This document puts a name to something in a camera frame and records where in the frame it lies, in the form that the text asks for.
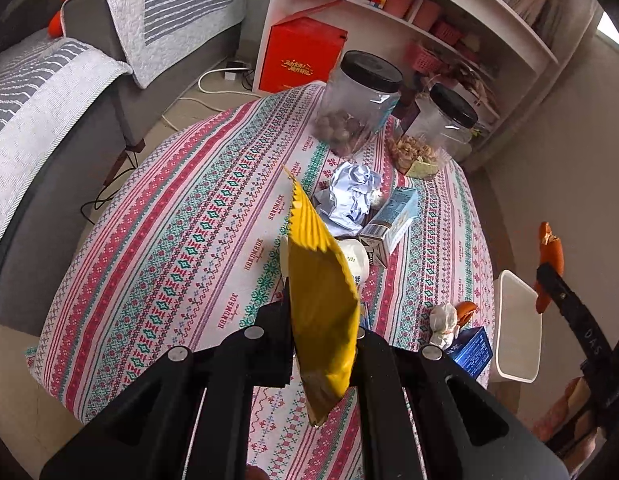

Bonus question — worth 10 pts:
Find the grey striped white sofa cover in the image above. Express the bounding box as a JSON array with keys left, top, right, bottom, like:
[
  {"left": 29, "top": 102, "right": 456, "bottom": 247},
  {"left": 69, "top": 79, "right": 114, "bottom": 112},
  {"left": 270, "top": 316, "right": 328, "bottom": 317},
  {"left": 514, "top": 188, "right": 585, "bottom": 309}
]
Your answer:
[
  {"left": 0, "top": 37, "right": 135, "bottom": 261},
  {"left": 62, "top": 0, "right": 251, "bottom": 90}
]

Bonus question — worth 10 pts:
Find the clear jar with pistachios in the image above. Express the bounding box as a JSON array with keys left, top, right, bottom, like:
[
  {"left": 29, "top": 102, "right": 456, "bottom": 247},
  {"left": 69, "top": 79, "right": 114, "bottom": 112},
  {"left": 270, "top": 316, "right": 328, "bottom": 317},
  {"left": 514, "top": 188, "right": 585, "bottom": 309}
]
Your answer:
[{"left": 387, "top": 82, "right": 479, "bottom": 181}]

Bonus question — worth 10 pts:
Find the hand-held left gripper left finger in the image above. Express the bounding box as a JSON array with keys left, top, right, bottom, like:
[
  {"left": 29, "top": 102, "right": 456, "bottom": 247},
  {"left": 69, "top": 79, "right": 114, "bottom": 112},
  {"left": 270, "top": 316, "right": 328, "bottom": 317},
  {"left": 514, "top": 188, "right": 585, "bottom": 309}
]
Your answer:
[{"left": 39, "top": 277, "right": 295, "bottom": 480}]

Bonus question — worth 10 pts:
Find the person's right hand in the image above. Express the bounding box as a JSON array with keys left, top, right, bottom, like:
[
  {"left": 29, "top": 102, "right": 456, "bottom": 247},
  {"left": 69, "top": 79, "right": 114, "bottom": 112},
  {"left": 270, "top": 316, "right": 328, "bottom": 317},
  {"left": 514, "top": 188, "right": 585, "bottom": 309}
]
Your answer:
[{"left": 532, "top": 375, "right": 613, "bottom": 463}]

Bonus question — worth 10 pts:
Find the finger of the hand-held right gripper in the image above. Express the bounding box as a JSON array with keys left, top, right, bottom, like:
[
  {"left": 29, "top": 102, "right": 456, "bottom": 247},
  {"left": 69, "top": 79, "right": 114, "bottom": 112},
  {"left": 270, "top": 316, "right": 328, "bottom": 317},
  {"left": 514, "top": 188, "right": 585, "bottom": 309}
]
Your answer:
[{"left": 536, "top": 264, "right": 617, "bottom": 363}]

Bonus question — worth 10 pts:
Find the yellow snack packet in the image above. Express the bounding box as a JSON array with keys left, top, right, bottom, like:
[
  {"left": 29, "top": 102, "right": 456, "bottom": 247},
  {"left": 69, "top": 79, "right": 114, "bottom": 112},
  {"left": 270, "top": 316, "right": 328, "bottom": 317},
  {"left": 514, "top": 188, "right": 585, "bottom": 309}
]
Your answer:
[{"left": 280, "top": 164, "right": 363, "bottom": 428}]

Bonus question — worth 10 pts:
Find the white yogurt bottle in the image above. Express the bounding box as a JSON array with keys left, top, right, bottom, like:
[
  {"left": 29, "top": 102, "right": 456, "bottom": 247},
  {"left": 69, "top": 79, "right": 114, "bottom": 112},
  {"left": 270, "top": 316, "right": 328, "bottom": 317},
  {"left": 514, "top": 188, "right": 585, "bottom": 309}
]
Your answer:
[{"left": 280, "top": 237, "right": 371, "bottom": 291}]

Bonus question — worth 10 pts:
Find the small blue box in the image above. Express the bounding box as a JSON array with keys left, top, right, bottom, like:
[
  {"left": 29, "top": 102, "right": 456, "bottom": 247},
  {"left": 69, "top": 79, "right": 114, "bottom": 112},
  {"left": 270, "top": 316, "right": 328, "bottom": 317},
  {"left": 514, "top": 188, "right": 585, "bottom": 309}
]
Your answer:
[{"left": 447, "top": 326, "right": 493, "bottom": 378}]

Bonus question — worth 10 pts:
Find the clear jar with brown nuts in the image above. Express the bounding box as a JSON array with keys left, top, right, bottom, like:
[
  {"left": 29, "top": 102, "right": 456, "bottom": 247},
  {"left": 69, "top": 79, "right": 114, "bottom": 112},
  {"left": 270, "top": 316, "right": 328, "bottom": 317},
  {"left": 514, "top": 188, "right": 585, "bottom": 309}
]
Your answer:
[{"left": 314, "top": 51, "right": 404, "bottom": 157}]

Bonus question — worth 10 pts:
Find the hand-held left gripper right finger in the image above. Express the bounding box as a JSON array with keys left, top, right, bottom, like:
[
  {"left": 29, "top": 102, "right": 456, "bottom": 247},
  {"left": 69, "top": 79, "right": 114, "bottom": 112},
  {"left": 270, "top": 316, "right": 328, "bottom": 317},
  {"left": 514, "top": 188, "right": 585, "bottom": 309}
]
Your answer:
[{"left": 354, "top": 302, "right": 573, "bottom": 480}]

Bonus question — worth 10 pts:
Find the grey sofa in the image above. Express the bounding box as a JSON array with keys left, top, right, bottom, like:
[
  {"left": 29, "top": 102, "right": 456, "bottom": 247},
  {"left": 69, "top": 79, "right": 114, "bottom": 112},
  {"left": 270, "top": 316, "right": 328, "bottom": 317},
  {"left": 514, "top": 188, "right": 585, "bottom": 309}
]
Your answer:
[{"left": 0, "top": 0, "right": 252, "bottom": 336}]

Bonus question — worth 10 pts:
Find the patterned pink green tablecloth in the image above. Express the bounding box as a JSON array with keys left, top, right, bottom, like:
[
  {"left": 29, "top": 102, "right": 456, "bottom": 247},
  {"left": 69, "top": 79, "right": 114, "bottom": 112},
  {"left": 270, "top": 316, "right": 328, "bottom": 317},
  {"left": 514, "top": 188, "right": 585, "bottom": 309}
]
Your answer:
[{"left": 24, "top": 80, "right": 495, "bottom": 480}]

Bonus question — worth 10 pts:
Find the white cable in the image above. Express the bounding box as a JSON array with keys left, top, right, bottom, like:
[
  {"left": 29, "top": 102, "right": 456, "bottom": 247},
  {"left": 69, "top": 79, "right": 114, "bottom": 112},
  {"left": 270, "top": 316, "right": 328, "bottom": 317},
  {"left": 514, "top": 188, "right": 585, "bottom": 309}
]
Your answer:
[{"left": 163, "top": 67, "right": 260, "bottom": 131}]

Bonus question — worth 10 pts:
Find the red cardboard box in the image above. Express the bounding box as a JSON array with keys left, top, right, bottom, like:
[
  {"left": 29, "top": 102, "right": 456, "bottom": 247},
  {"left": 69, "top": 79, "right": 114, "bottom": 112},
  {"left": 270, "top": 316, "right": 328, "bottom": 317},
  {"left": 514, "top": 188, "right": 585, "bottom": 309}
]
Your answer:
[{"left": 258, "top": 1, "right": 349, "bottom": 97}]

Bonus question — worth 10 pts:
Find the white power strip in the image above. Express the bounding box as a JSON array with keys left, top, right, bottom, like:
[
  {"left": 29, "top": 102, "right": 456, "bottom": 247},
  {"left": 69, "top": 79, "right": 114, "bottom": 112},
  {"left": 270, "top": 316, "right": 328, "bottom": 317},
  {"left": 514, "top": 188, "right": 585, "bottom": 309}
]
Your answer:
[{"left": 225, "top": 59, "right": 251, "bottom": 82}]

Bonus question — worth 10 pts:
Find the blue milk carton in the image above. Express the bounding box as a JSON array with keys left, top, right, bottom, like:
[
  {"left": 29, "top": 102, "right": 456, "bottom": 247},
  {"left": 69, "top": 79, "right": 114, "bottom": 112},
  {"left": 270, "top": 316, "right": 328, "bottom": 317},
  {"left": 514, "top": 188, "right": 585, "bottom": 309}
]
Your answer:
[{"left": 358, "top": 186, "right": 419, "bottom": 267}]

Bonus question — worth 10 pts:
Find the white shelf unit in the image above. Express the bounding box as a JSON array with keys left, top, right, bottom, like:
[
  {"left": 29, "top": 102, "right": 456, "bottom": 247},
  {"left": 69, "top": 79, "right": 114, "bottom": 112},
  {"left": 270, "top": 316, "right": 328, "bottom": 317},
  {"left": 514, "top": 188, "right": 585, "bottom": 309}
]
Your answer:
[{"left": 252, "top": 0, "right": 606, "bottom": 173}]

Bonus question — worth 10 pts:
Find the orange peel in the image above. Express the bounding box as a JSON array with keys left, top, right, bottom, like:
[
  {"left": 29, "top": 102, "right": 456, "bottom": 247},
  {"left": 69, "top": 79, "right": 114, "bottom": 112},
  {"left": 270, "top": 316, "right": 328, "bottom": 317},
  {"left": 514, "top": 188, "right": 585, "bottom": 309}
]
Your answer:
[
  {"left": 534, "top": 221, "right": 564, "bottom": 314},
  {"left": 454, "top": 301, "right": 478, "bottom": 326}
]

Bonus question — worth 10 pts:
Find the white tissue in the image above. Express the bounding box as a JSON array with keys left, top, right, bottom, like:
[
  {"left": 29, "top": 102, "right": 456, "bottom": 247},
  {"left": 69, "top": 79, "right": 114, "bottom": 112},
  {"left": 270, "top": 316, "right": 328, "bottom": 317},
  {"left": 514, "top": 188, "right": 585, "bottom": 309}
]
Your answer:
[{"left": 429, "top": 304, "right": 460, "bottom": 350}]

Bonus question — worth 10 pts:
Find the silver wrapper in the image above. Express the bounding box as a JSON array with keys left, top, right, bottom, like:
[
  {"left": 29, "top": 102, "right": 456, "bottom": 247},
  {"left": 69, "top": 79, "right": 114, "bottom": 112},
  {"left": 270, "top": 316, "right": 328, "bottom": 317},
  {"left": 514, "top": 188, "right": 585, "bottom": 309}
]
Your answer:
[{"left": 314, "top": 161, "right": 385, "bottom": 238}]

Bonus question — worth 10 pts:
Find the white trash bin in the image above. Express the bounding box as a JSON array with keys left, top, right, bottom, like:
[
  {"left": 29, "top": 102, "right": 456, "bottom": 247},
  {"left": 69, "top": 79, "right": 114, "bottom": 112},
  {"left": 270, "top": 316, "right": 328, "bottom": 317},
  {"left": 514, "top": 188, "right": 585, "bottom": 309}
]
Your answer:
[{"left": 491, "top": 270, "right": 544, "bottom": 383}]

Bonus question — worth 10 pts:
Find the pink basket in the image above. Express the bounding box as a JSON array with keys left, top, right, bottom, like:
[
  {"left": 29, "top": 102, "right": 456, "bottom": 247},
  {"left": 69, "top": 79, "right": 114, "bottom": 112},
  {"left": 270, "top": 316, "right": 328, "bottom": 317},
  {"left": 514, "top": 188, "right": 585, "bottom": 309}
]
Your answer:
[
  {"left": 406, "top": 42, "right": 443, "bottom": 74},
  {"left": 432, "top": 20, "right": 463, "bottom": 47}
]

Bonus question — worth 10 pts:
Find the black cable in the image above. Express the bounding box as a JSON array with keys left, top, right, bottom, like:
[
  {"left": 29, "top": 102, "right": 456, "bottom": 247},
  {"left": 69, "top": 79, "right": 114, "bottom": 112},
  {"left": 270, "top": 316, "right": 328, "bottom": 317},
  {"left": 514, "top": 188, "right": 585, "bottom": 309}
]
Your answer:
[{"left": 79, "top": 142, "right": 140, "bottom": 211}]

